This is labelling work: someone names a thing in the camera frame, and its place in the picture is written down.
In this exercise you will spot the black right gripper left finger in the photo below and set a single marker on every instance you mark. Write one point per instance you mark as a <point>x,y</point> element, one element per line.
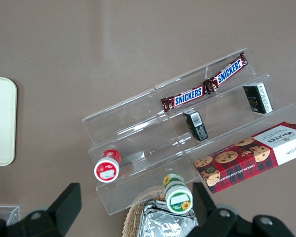
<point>64,212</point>

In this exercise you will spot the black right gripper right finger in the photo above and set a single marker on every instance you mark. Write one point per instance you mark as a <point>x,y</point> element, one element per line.
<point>212,219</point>

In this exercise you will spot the oval light wicker basket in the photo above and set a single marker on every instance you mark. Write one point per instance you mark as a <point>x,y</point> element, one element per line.
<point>132,222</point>

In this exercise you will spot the cream plastic tray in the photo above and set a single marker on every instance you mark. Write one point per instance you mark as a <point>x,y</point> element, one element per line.
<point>1,121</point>

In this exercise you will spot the green lid yogurt cup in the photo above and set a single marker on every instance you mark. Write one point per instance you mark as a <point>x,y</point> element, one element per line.
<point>178,200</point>

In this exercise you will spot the aluminium foil container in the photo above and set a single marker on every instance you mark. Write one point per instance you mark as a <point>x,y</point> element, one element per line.
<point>162,224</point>

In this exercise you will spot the clear acrylic bottle rack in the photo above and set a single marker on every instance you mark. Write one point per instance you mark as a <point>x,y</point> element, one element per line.
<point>5,212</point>

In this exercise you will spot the red lid yogurt cup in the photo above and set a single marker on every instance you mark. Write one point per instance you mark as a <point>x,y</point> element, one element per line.
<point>106,170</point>

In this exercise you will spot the red tartan cookie box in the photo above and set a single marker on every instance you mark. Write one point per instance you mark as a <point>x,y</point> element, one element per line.
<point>236,163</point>

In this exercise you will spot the small black box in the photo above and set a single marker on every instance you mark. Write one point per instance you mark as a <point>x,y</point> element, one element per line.
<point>196,126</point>
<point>257,97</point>

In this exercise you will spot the clear acrylic stepped stand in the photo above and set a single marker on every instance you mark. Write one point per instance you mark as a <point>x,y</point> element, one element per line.
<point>138,118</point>

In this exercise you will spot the Snickers chocolate bar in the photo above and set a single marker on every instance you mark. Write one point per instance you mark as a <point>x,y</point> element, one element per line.
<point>229,71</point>
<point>187,95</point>

